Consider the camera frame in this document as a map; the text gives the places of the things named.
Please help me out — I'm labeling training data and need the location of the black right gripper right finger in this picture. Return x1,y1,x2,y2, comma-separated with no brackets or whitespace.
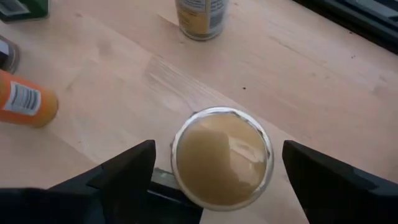
282,139,398,224

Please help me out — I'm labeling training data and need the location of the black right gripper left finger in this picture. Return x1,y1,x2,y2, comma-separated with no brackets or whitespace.
49,139,157,224

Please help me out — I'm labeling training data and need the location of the tan spice jar pale label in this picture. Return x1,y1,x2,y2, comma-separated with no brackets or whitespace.
174,0,230,42

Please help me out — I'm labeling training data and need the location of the orange spice bottle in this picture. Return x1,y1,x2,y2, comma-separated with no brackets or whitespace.
0,68,59,128

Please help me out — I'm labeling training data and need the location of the black-lid spice jar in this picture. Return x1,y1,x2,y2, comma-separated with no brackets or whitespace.
0,35,21,75

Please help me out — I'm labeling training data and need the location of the green black pepper tin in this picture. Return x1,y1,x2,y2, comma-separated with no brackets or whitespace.
0,0,50,23

